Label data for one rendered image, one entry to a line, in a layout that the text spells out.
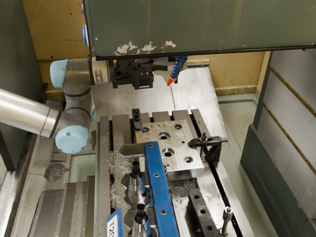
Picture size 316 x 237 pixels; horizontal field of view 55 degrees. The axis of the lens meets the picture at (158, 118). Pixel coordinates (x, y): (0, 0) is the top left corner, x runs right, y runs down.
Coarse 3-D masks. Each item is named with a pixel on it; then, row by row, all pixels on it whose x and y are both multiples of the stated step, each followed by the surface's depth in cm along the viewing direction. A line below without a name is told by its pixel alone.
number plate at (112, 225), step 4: (116, 216) 96; (112, 220) 97; (116, 220) 95; (108, 224) 97; (112, 224) 95; (116, 224) 94; (108, 228) 96; (112, 228) 94; (116, 228) 93; (108, 232) 95; (112, 232) 93; (116, 232) 92; (108, 236) 94; (112, 236) 92; (116, 236) 91
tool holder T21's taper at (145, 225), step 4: (136, 216) 57; (136, 220) 56; (148, 220) 57; (136, 224) 56; (140, 224) 56; (144, 224) 56; (148, 224) 57; (136, 228) 57; (140, 228) 56; (144, 228) 56; (148, 228) 57; (132, 232) 59; (136, 232) 57; (140, 232) 57; (144, 232) 57; (148, 232) 58; (132, 236) 59; (136, 236) 58; (140, 236) 57; (144, 236) 57; (148, 236) 58; (152, 236) 60
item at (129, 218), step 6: (132, 210) 67; (144, 210) 67; (150, 210) 67; (126, 216) 66; (132, 216) 66; (150, 216) 66; (126, 222) 65; (132, 222) 65; (150, 222) 65; (156, 222) 65
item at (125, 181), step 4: (144, 172) 76; (148, 172) 76; (124, 176) 75; (128, 176) 75; (144, 176) 75; (148, 176) 75; (124, 180) 74; (128, 180) 74; (144, 180) 74; (148, 180) 74; (124, 184) 73; (128, 184) 73; (148, 184) 73
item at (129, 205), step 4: (148, 192) 70; (148, 196) 71; (124, 200) 69; (128, 200) 68; (144, 200) 68; (148, 200) 68; (124, 204) 70; (128, 204) 67; (132, 204) 67; (136, 204) 67; (144, 204) 67; (148, 204) 69; (128, 208) 69; (132, 208) 68; (136, 208) 67
